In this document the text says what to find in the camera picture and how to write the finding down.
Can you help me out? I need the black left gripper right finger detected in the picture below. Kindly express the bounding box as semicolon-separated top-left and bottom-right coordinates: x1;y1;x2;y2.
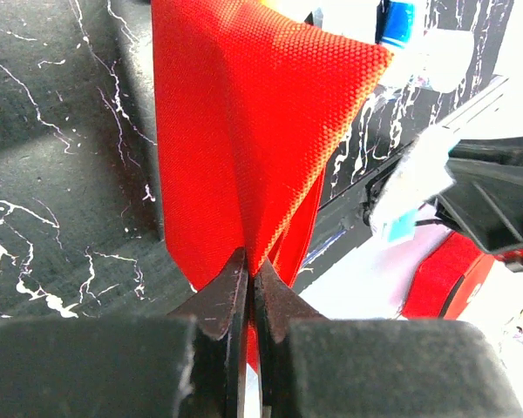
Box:
253;263;523;417

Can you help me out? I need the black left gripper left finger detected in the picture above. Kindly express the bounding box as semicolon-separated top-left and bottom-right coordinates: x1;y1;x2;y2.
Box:
0;249;248;417

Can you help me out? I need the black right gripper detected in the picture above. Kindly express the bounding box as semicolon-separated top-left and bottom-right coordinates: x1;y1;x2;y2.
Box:
435;137;523;273

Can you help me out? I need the red first aid kit pouch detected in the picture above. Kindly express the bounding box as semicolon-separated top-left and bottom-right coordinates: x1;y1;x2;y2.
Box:
150;0;396;380

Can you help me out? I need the clear tape roll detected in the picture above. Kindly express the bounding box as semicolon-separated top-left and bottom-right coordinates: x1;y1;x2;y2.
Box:
407;28;474;93

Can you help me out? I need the blue white bandage roll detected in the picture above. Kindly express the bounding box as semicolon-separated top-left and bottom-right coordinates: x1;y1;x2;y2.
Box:
375;1;420;50

